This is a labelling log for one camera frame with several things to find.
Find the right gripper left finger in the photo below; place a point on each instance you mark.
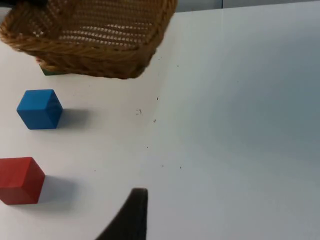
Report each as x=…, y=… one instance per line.
x=30, y=2

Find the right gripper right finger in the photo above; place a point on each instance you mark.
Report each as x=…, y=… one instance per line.
x=130, y=220

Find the pale brown wicker basket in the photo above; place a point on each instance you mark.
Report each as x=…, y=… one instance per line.
x=95, y=47

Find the blue cube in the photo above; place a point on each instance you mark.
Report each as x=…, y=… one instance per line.
x=38, y=110

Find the green cube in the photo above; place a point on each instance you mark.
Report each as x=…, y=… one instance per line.
x=48, y=72

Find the red cube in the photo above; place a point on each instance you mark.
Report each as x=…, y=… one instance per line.
x=18, y=180

